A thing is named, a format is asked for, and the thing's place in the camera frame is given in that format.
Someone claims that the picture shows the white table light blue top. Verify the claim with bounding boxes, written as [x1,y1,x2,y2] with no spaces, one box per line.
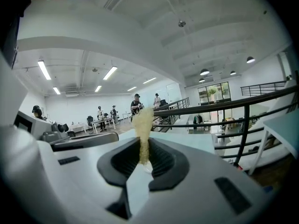
[248,114,299,176]

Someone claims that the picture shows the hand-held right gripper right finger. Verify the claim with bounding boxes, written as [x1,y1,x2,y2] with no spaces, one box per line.
[148,138,269,224]

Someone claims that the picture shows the person's black shirt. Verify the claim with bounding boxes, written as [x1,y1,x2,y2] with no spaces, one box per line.
[0,0,32,69]

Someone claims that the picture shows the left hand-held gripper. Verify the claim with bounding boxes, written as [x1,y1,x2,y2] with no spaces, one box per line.
[14,110,120,152]

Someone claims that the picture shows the white work table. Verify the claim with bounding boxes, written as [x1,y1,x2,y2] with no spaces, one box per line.
[69,122,87,134]
[91,117,116,134]

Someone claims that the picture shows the large window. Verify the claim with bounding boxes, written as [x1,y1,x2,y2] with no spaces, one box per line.
[198,82,232,105]

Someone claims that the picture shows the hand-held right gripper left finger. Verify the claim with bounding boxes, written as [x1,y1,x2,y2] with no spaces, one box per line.
[54,136,142,224]

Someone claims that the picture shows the ceiling tube lights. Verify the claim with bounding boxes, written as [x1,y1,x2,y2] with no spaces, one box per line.
[37,59,157,95]

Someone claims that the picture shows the black metal railing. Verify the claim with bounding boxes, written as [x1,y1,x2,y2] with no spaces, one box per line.
[151,84,299,167]
[240,80,287,97]

